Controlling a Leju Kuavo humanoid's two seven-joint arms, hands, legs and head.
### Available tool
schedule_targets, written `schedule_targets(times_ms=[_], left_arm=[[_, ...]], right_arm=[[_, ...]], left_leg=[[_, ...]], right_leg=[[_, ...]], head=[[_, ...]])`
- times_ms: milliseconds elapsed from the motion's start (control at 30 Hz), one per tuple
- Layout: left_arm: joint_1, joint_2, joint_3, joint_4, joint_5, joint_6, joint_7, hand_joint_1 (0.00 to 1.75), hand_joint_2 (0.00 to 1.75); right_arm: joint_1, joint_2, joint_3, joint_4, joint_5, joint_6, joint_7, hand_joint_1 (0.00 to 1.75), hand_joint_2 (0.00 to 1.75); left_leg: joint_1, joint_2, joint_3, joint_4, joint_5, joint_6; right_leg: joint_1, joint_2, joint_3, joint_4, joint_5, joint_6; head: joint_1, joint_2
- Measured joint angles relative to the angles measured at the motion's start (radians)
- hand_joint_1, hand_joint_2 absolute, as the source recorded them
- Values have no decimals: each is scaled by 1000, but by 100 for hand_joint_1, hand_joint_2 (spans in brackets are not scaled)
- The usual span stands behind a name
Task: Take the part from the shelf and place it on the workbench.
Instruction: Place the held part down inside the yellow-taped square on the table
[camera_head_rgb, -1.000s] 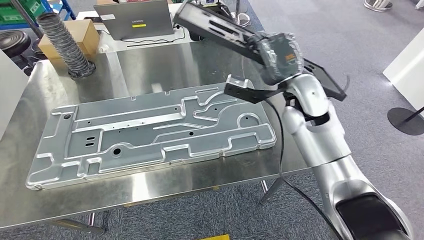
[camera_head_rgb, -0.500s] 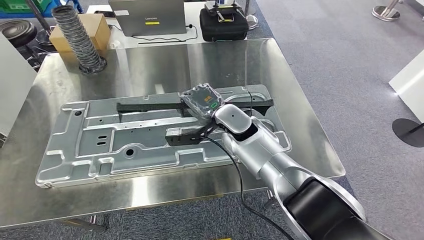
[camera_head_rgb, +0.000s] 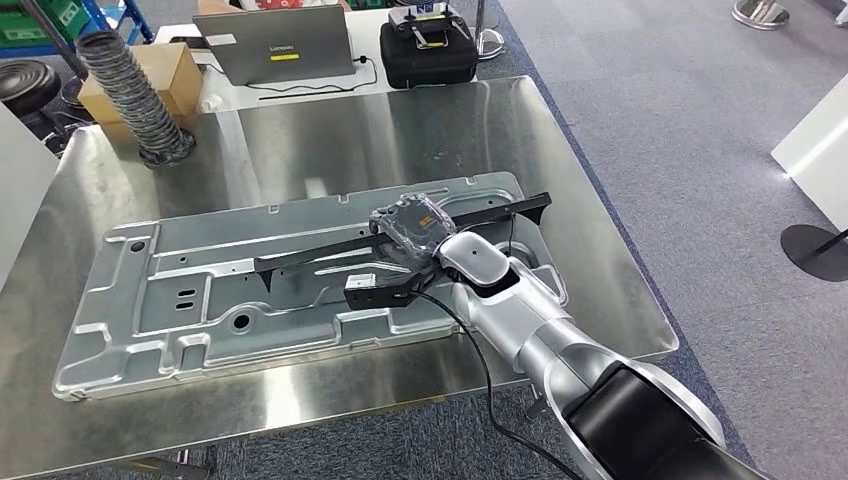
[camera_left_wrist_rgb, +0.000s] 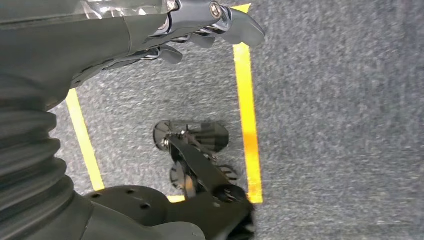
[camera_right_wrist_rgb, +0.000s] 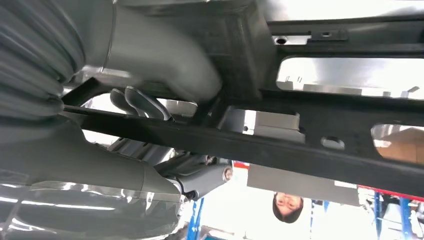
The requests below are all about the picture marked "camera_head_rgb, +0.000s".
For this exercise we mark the white panel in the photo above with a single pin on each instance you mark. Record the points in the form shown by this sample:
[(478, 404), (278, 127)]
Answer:
[(20, 185)]

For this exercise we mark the chrome stanchion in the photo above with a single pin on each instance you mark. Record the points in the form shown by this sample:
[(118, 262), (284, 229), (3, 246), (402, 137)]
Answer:
[(760, 14), (490, 43)]

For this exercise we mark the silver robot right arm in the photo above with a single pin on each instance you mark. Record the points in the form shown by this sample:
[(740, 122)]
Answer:
[(530, 311)]

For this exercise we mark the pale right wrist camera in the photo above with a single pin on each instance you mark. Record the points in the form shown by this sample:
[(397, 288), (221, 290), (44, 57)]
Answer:
[(361, 281)]

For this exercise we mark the black remote controller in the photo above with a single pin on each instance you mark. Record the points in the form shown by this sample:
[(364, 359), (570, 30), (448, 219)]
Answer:
[(424, 23)]

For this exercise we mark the stainless steel workbench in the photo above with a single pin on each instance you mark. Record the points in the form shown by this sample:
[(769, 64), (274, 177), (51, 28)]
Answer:
[(331, 132)]

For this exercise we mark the black carry case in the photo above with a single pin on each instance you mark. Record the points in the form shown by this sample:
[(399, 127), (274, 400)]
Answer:
[(427, 66)]

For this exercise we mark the white box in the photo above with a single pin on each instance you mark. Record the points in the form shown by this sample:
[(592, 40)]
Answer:
[(821, 159)]

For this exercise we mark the black metal pole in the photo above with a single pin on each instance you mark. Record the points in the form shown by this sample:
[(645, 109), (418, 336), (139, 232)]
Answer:
[(53, 40)]

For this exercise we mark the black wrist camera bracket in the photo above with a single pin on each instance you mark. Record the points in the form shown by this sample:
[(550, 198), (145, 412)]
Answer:
[(384, 298)]

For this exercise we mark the grey laptop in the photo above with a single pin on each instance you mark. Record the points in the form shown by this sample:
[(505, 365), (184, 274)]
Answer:
[(278, 46)]

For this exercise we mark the green plastic crate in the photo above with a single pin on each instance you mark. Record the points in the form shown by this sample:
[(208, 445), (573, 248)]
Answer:
[(26, 20)]

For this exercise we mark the stamped sheet metal panel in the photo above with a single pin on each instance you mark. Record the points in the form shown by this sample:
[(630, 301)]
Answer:
[(199, 311)]

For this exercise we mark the white desk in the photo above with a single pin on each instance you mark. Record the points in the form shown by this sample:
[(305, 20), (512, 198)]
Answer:
[(368, 33)]

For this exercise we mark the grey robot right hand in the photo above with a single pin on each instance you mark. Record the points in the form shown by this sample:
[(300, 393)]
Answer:
[(414, 228)]

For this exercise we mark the black round floor base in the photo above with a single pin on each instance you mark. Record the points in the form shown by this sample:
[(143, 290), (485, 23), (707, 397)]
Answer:
[(811, 252)]

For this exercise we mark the brown cardboard box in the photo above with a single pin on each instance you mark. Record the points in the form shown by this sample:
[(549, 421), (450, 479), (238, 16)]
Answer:
[(179, 73)]

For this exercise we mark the black plastic car part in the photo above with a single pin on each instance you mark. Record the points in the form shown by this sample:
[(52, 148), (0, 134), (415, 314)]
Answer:
[(311, 256)]

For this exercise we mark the blue steel shelf rack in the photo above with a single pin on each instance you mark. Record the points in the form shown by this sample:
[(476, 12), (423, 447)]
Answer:
[(139, 20)]

